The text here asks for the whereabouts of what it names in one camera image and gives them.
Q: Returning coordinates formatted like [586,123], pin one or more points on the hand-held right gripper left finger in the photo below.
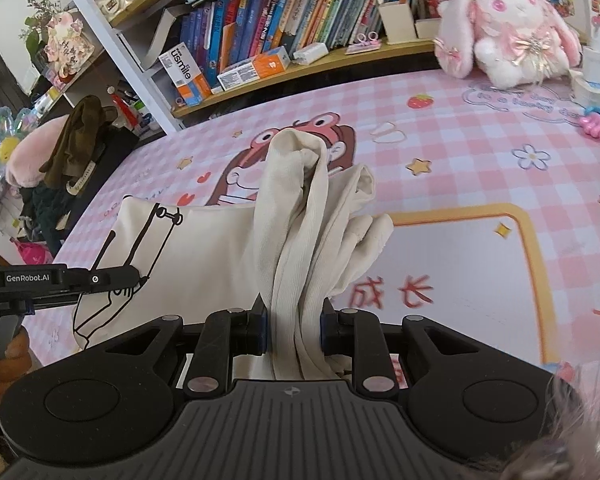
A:
[261,330]

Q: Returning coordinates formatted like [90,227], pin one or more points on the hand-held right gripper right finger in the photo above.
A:
[327,335]

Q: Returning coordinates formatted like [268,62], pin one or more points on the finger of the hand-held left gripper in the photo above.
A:
[105,278]

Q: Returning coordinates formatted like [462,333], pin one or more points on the cream printed t-shirt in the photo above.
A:
[205,250]

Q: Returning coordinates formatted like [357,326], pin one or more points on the person's left hand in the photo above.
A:
[12,360]

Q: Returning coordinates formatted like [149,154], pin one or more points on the pink bag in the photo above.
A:
[32,253]

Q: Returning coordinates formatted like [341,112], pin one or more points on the dark green garment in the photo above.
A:
[50,220]

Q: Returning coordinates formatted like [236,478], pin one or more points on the pink fluffy plush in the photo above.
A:
[30,152]

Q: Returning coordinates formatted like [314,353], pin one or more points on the iridescent flower ornament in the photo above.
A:
[5,142]

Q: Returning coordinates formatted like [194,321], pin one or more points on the olive green garment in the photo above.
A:
[80,140]

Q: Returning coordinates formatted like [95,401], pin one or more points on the white bottle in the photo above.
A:
[144,116]

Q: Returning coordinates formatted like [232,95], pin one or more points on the red tassel ornament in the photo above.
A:
[120,107]

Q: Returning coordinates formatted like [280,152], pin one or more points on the pink checked table mat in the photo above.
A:
[455,185]

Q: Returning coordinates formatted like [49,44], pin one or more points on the white orange toothpaste box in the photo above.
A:
[185,75]

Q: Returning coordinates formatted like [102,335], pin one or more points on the flower card decoration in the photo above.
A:
[65,45]

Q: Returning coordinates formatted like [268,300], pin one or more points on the white wooden bookshelf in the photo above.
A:
[107,35]

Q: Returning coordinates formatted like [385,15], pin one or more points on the orange white flat box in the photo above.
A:
[252,70]

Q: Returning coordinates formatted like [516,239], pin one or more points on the grey fluffy fur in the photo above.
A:
[580,435]

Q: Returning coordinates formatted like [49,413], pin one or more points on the small white box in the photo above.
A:
[310,53]

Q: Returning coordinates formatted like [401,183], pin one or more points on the pink scissors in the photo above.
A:
[364,42]

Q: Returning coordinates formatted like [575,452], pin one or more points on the row of colourful books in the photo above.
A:
[290,15]

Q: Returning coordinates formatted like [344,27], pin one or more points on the cream pen holder box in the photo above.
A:
[396,22]

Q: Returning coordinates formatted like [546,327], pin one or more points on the low white box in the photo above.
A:
[427,28]

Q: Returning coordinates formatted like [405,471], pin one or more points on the pink toy hand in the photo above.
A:
[597,122]

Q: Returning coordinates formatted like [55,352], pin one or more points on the pink white plush bunny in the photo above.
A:
[510,25]

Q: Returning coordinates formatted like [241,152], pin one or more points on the white power strip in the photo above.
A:
[597,91]

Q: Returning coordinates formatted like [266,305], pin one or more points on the white charger plug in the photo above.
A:
[595,57]

